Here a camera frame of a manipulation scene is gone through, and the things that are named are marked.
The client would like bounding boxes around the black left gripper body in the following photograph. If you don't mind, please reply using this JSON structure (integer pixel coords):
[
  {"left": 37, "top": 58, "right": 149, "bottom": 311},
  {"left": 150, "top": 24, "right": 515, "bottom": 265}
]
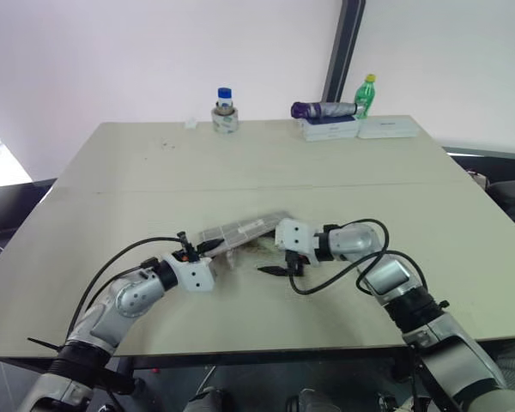
[{"left": 171, "top": 247, "right": 199, "bottom": 264}]

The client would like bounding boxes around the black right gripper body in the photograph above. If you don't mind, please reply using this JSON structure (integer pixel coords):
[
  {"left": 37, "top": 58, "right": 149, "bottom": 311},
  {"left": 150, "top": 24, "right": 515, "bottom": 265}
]
[{"left": 284, "top": 250, "right": 306, "bottom": 278}]

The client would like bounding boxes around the white tape roll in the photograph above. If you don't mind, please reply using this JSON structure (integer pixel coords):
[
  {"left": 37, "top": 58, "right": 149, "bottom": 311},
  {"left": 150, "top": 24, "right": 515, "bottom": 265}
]
[{"left": 210, "top": 106, "right": 240, "bottom": 136}]

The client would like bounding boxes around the dark rounded shape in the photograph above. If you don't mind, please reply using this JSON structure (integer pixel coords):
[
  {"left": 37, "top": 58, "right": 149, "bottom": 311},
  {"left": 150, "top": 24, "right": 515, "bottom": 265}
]
[
  {"left": 187, "top": 385, "right": 229, "bottom": 412},
  {"left": 285, "top": 387, "right": 327, "bottom": 412}
]

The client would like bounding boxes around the white box with blue band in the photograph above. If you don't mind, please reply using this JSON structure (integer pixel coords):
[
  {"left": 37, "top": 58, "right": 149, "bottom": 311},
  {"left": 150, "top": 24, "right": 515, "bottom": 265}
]
[{"left": 300, "top": 115, "right": 361, "bottom": 142}]

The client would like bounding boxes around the blue capped small bottle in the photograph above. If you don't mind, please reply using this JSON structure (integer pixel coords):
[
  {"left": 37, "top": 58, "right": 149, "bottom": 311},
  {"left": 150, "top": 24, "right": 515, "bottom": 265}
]
[{"left": 215, "top": 87, "right": 233, "bottom": 115}]

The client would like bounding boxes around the purple grey folded umbrella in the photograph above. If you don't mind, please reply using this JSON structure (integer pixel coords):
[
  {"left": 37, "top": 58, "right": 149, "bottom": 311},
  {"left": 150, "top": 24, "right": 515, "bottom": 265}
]
[{"left": 290, "top": 100, "right": 361, "bottom": 120}]

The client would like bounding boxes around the flat white box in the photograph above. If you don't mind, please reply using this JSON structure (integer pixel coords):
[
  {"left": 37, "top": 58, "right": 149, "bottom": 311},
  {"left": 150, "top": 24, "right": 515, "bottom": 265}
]
[{"left": 357, "top": 116, "right": 419, "bottom": 140}]

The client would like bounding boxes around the green yellow capped bottle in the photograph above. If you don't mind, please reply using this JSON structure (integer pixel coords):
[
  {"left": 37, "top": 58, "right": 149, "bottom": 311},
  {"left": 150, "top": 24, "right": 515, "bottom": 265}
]
[{"left": 354, "top": 73, "right": 378, "bottom": 120}]

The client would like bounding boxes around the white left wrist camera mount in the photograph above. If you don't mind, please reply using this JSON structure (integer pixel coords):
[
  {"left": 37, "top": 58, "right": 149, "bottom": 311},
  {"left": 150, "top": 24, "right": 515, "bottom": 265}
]
[{"left": 161, "top": 252, "right": 216, "bottom": 295}]

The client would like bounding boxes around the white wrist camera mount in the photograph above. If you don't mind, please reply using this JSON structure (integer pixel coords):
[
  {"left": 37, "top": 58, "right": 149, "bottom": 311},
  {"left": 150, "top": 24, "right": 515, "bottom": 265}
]
[
  {"left": 274, "top": 217, "right": 322, "bottom": 265},
  {"left": 161, "top": 252, "right": 216, "bottom": 295}
]

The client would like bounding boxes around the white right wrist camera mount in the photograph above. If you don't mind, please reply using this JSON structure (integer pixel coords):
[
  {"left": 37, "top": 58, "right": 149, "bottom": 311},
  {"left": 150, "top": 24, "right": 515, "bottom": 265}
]
[{"left": 274, "top": 217, "right": 322, "bottom": 265}]

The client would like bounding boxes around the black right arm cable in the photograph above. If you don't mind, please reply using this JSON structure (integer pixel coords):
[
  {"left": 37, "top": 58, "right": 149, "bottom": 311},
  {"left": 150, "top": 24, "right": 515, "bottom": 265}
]
[{"left": 288, "top": 218, "right": 430, "bottom": 301}]

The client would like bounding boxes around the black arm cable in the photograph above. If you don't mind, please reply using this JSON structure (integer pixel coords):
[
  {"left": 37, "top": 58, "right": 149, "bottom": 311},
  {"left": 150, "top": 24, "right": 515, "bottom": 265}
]
[
  {"left": 70, "top": 230, "right": 198, "bottom": 330},
  {"left": 288, "top": 218, "right": 430, "bottom": 301}
]

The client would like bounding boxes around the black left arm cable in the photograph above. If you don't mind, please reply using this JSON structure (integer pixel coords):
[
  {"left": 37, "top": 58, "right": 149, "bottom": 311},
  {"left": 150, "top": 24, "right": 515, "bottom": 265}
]
[{"left": 70, "top": 230, "right": 198, "bottom": 330}]

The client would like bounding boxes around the dark grey wall pillar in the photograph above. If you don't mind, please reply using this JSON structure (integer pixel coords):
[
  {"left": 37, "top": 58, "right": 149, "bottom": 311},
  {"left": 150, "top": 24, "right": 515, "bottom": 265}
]
[{"left": 320, "top": 0, "right": 367, "bottom": 105}]

